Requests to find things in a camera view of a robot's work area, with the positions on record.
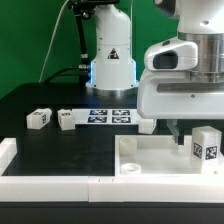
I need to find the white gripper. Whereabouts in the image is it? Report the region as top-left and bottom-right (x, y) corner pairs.
(137, 37), (224, 145)

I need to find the white square tabletop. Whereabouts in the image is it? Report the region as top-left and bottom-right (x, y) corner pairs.
(114, 133), (218, 178)

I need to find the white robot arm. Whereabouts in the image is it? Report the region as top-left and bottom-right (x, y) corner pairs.
(87, 0), (224, 136)

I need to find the white U-shaped obstacle fence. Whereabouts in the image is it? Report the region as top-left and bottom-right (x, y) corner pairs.
(0, 138), (224, 203)

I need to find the white marker base plate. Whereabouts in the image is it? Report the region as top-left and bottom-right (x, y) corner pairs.
(72, 109), (140, 125)

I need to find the black cable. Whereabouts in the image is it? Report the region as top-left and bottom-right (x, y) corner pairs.
(44, 66), (91, 84)

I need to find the white cable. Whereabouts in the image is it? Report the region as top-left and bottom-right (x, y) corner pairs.
(38, 0), (69, 84)

